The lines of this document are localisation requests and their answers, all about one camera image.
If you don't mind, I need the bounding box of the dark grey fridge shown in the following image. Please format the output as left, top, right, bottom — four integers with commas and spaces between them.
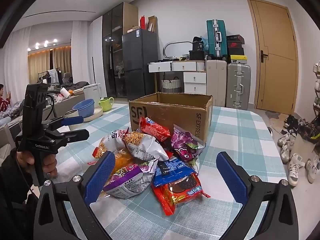
122, 28, 159, 102

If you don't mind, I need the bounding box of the beige suitcase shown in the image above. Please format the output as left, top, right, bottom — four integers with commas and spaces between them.
205, 59, 228, 108

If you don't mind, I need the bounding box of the teal suitcase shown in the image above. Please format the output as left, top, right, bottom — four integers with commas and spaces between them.
206, 19, 228, 61

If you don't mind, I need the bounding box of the group of shoes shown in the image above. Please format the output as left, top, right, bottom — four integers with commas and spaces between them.
277, 61, 320, 187

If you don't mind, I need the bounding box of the tan curtain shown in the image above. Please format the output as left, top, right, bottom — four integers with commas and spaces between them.
27, 47, 72, 81

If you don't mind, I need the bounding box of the wooden door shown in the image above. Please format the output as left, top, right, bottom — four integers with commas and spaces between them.
246, 0, 299, 116

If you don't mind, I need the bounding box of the red snack packet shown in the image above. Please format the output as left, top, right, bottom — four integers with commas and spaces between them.
138, 117, 172, 143

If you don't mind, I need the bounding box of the cream plate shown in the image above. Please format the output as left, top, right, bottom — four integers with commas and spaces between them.
82, 105, 104, 122

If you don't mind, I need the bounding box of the silver suitcase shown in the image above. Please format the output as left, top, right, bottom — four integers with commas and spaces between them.
226, 62, 251, 111

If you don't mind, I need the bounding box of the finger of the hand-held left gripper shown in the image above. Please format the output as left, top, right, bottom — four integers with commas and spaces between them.
41, 116, 84, 132
49, 129, 90, 147

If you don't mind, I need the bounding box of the tall dark glass cabinet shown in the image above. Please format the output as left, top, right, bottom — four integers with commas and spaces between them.
102, 2, 139, 98

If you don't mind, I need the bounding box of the dark clothes pile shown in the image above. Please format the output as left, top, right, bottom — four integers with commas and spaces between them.
62, 81, 91, 93

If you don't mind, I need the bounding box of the grey sofa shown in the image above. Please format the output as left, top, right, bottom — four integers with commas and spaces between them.
53, 93, 86, 117

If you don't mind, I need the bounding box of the metal shoe rack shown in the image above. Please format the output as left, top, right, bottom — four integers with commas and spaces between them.
312, 61, 320, 122

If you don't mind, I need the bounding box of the purple candy bag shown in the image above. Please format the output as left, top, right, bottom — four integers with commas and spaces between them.
171, 124, 206, 162

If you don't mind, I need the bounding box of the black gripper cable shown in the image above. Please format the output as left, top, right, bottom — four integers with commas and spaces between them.
44, 94, 56, 124

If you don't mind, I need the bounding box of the white sheer curtain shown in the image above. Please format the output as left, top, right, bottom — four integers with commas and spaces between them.
71, 21, 91, 86
0, 27, 29, 105

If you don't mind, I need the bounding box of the clothes rack with clothes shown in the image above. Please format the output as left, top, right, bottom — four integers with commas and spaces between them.
37, 67, 63, 86

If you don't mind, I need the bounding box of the black round box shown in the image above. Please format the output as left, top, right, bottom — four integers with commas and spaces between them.
188, 50, 206, 61

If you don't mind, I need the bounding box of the person's left forearm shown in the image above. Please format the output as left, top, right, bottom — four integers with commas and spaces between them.
0, 148, 43, 240

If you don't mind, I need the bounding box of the blue cookie packet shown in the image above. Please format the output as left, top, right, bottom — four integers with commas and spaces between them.
153, 158, 196, 187

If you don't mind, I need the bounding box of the brown cardboard box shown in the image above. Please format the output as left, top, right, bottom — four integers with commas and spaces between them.
128, 92, 213, 145

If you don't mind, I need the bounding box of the white dresser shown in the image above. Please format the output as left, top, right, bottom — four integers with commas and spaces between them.
148, 60, 208, 96

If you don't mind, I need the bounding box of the oval metal mirror frame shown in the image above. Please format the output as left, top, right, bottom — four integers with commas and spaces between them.
163, 40, 193, 58

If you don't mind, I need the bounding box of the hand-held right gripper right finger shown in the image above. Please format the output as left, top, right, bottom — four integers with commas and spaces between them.
216, 151, 299, 240

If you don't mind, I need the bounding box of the black square box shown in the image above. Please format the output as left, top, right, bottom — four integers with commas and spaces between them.
192, 37, 204, 52

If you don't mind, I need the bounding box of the open brown carton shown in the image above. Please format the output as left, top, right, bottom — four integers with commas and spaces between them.
147, 16, 158, 33

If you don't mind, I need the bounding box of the white kettle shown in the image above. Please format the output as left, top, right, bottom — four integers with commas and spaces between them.
83, 83, 102, 101

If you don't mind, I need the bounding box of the woven basket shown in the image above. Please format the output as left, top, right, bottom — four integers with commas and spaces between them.
161, 77, 182, 93

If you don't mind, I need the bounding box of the yellow and black shoe box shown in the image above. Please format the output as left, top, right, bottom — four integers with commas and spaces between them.
229, 55, 248, 64

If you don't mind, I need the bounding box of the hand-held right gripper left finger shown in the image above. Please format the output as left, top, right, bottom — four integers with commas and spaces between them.
34, 151, 116, 240

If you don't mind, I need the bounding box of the noodle snack bag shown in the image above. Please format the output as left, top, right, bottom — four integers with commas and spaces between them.
93, 128, 169, 172

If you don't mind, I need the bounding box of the person's left hand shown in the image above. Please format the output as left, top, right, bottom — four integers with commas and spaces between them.
16, 150, 58, 180

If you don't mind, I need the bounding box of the blue bowl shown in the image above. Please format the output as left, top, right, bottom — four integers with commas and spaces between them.
75, 99, 96, 119
72, 99, 94, 119

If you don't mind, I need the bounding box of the purple and white snack bag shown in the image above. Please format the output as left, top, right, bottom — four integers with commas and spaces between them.
101, 159, 159, 200

